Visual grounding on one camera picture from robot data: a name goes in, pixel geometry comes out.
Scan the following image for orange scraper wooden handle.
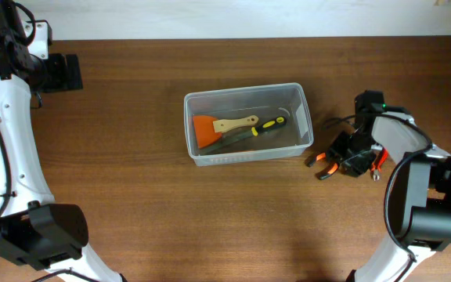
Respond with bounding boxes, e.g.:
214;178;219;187
193;115;259;149

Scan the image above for red black cutting pliers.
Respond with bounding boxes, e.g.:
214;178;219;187
370;148;388;182

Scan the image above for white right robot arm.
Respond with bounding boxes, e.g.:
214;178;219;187
316;90;451;282

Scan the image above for orange black needle-nose pliers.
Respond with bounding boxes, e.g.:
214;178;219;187
305;152;340;180

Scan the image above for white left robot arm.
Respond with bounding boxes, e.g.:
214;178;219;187
0;0;123;281

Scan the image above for clear plastic container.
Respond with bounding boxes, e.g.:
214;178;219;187
184;83;314;167

